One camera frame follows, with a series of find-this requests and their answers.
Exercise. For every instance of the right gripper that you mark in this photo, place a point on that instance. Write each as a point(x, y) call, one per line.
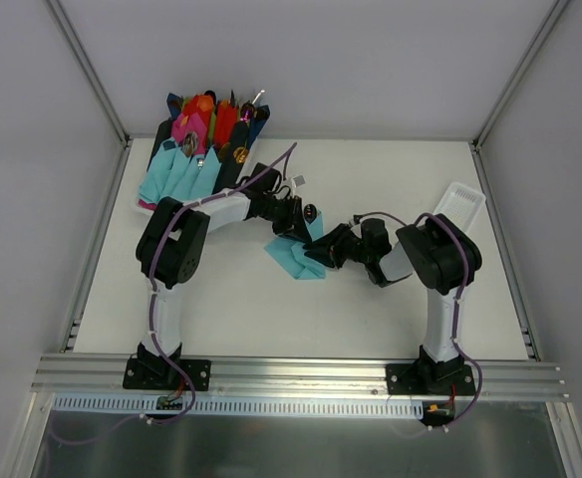
point(337, 247)

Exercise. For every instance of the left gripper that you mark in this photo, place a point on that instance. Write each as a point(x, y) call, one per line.
point(293, 219)

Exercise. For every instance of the black spoon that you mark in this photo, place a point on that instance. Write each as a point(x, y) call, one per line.
point(310, 213)

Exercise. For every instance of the teal paper napkin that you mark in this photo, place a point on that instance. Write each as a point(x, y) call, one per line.
point(290, 256)

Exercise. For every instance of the small white utensil tray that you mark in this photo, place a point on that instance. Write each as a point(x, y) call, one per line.
point(461, 204)

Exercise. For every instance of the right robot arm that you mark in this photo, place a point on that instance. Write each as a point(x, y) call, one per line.
point(445, 260)

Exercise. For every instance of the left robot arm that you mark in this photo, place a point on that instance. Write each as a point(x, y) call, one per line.
point(170, 251)

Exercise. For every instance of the dark navy rolled napkin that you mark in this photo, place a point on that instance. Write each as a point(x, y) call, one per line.
point(232, 156)

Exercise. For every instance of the teal rolled napkin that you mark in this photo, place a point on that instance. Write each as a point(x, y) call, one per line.
point(190, 179)
point(172, 166)
point(152, 187)
point(204, 183)

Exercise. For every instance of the red rolled napkin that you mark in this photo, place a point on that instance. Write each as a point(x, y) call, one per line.
point(226, 117)

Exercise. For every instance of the pink rolled napkin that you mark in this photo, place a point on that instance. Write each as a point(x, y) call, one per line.
point(191, 133)

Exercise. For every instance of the orange rolled napkin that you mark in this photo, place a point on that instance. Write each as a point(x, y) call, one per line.
point(201, 104)

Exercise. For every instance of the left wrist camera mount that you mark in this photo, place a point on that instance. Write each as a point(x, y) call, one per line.
point(295, 182)

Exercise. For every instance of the aluminium mounting rail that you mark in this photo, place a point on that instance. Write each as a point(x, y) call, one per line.
point(517, 380)

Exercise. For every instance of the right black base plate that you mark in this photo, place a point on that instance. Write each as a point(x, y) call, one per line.
point(407, 379)

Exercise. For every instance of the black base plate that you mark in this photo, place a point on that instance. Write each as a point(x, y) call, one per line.
point(407, 379)
point(139, 376)

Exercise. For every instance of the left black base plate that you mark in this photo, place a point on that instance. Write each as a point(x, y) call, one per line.
point(139, 376)

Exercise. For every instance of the white slotted cable duct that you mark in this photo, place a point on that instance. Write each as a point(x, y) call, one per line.
point(240, 406)

